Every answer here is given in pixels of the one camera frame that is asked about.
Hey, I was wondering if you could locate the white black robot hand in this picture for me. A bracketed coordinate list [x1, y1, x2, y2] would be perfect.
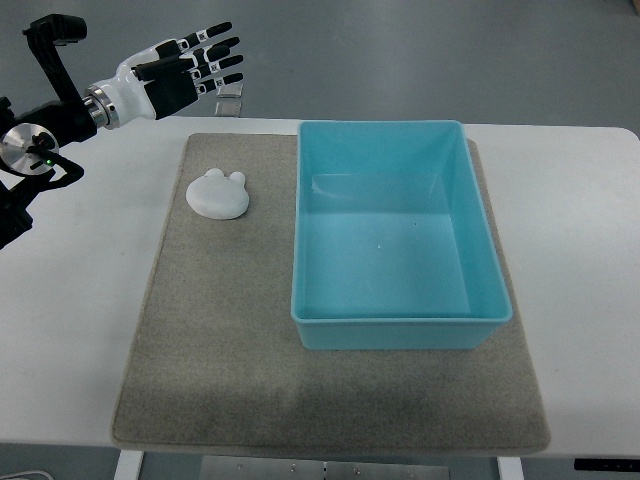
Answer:
[105, 21, 244, 122]

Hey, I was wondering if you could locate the white bunny toy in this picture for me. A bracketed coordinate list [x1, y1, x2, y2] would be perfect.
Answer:
[185, 168, 249, 220]

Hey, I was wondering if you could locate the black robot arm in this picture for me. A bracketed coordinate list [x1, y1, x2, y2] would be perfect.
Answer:
[1, 14, 243, 245]

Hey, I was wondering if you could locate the light blue plastic box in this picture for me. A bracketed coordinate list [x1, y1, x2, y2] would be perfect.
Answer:
[291, 120, 513, 350]

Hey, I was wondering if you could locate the metal floor plate upper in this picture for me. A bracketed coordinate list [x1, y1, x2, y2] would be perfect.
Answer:
[217, 83, 243, 98]

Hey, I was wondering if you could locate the metal floor plate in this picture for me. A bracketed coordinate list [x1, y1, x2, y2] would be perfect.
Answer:
[215, 101, 242, 118]
[217, 83, 243, 98]

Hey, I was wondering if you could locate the metal floor plate lower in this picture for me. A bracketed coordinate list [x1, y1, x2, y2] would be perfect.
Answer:
[215, 101, 242, 118]

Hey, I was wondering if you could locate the grey felt mat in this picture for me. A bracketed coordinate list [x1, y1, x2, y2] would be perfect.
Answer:
[111, 134, 551, 458]

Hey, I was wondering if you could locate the white table leg left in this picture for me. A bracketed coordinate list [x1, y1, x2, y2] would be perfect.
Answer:
[113, 450, 144, 480]

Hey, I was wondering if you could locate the white table leg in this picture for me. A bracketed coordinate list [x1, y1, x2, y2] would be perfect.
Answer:
[113, 450, 144, 480]
[497, 457, 525, 480]

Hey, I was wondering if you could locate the white table leg right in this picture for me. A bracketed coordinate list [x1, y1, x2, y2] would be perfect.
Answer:
[497, 457, 525, 480]

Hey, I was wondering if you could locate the black table control panel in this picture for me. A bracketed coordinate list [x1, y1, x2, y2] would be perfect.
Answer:
[573, 458, 640, 473]

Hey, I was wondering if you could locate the grey metal base plate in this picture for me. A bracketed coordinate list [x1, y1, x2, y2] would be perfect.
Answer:
[199, 456, 451, 480]

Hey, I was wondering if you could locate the white cable on floor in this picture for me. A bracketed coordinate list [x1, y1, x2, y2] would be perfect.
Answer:
[0, 467, 51, 480]

